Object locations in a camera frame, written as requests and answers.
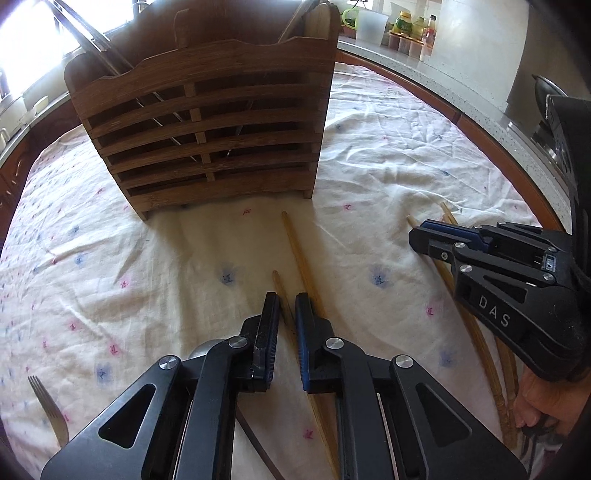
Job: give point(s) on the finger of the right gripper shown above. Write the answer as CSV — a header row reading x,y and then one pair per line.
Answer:
x,y
513,278
453,233

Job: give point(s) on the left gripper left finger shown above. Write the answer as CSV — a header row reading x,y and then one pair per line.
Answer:
x,y
177,419

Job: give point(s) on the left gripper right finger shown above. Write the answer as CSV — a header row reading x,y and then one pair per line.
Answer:
x,y
395,420

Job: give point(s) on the person's right hand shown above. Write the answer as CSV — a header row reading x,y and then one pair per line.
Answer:
x,y
564,401

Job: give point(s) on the steel spoon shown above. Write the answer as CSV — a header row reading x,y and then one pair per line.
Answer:
x,y
201,351

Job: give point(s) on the small steel fork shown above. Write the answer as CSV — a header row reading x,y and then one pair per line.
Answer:
x,y
52,411

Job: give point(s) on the gas stove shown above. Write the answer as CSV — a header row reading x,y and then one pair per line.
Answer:
x,y
537,136

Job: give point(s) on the white floral tablecloth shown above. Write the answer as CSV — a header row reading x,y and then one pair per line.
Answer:
x,y
91,295

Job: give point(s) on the black wok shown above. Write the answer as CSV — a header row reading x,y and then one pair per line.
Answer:
x,y
543,88

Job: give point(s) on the condiment bottles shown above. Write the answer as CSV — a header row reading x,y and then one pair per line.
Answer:
x,y
415,38

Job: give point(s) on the white plastic jug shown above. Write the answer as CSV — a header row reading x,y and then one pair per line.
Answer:
x,y
371,26

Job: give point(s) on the green cup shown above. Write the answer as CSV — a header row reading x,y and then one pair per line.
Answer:
x,y
350,17

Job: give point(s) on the wooden utensil holder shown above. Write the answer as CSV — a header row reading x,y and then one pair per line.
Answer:
x,y
263,103

